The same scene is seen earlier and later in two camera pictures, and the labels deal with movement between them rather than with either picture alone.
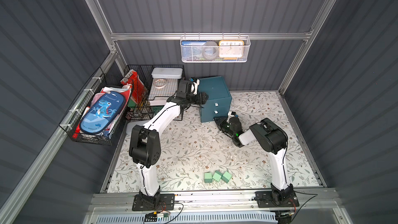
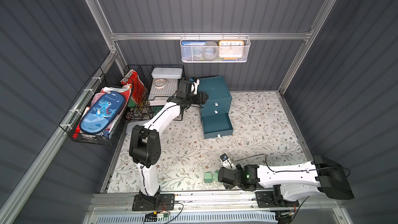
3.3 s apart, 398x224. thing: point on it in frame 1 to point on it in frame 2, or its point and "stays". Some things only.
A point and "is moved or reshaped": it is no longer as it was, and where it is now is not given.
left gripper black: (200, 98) stays
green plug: (217, 176) stays
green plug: (208, 177) stays
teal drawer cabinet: (219, 102) is moved or reshaped
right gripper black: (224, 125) to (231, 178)
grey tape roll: (210, 50) stays
